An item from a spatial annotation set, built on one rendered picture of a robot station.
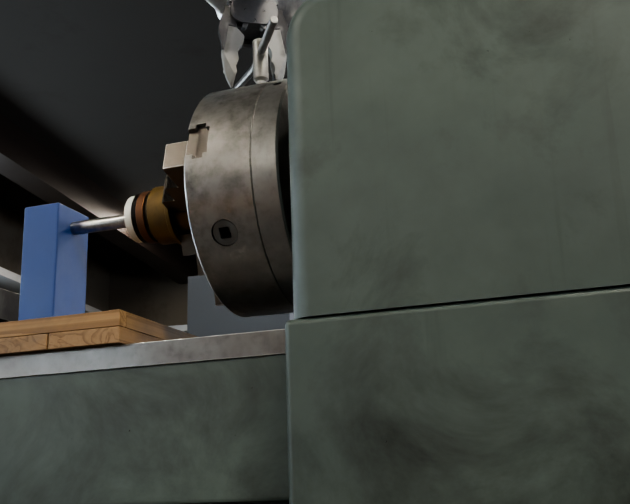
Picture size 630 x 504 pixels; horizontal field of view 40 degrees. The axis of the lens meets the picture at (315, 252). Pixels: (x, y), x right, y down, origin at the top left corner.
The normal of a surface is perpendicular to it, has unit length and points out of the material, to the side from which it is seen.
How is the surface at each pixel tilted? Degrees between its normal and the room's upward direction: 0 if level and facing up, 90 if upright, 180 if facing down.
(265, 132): 80
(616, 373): 90
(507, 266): 90
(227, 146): 84
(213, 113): 62
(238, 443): 90
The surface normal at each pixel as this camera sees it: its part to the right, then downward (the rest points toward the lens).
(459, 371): -0.33, -0.25
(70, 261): 0.95, -0.11
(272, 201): -0.29, 0.12
